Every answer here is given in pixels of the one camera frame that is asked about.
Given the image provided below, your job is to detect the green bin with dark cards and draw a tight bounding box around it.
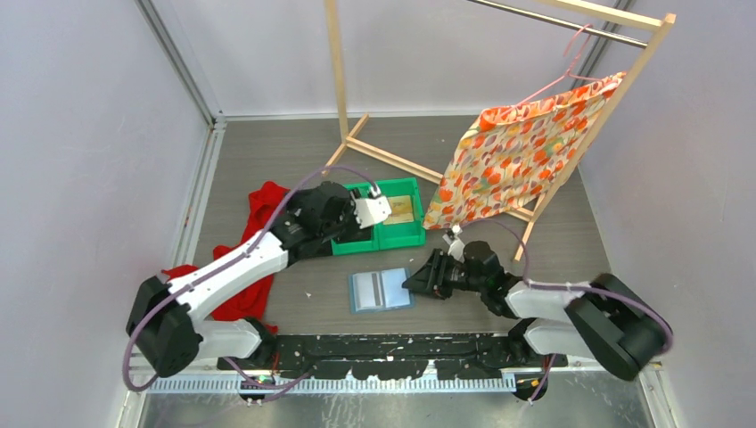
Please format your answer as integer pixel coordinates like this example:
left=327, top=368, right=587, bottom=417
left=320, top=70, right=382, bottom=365
left=330, top=181, right=382, bottom=257

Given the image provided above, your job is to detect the wooden clothes rack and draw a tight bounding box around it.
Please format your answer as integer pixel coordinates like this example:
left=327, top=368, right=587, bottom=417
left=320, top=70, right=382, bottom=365
left=325, top=1, right=676, bottom=237

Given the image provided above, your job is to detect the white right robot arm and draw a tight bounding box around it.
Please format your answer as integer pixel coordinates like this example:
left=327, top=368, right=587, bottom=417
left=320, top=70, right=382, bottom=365
left=402, top=241, right=673, bottom=381

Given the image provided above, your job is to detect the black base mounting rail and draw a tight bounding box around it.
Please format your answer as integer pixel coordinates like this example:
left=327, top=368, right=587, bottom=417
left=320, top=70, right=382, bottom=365
left=234, top=333, right=546, bottom=381

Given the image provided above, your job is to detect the dark credit card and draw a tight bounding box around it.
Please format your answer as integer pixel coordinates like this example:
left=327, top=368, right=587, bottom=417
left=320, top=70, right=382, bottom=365
left=371, top=272, right=384, bottom=308

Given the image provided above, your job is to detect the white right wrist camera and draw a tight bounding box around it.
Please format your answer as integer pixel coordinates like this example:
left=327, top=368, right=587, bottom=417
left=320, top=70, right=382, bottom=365
left=443, top=224, right=465, bottom=262

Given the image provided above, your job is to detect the pink wire hanger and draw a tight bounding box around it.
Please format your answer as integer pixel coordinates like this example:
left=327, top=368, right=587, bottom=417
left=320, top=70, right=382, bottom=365
left=512, top=24, right=598, bottom=108

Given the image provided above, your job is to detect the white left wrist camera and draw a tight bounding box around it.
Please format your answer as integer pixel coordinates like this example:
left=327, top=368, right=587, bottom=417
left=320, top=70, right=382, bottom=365
left=350, top=184, right=391, bottom=229

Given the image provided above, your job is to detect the floral orange fabric bag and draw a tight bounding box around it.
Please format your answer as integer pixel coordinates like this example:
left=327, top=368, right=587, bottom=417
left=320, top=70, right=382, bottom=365
left=423, top=72, right=625, bottom=229

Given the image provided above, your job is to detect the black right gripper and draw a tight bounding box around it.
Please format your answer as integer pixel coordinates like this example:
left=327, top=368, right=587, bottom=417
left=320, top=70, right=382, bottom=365
left=403, top=247, right=487, bottom=300

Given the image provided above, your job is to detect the gold cards stack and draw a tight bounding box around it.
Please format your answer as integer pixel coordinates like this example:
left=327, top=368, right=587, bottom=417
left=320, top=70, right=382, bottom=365
left=383, top=195, right=415, bottom=226

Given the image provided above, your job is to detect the green bin with gold cards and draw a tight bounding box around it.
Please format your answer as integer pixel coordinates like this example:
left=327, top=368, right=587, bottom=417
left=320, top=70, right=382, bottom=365
left=375, top=177, right=426, bottom=251

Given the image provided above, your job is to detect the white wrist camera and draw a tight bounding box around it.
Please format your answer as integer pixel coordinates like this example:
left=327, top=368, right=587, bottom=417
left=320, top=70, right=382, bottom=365
left=350, top=184, right=391, bottom=229
left=443, top=224, right=465, bottom=262

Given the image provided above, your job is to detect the blue card holder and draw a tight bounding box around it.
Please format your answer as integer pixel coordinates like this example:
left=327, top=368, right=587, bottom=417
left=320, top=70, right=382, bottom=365
left=348, top=267, right=415, bottom=315

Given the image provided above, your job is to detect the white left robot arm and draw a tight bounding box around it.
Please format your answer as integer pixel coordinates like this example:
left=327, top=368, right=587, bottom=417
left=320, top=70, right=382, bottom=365
left=126, top=181, right=390, bottom=378

